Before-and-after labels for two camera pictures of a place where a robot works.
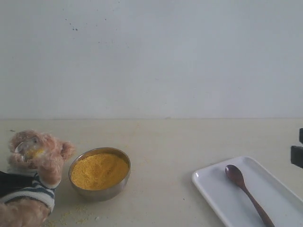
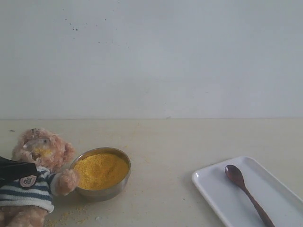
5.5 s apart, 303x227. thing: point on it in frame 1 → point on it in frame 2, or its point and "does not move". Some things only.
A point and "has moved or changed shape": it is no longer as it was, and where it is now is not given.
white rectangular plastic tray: (230, 202) does not move
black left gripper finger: (9, 182) → (10, 170)
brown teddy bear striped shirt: (30, 152) has moved or changed shape
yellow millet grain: (99, 171) does not move
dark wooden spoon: (237, 177) does not move
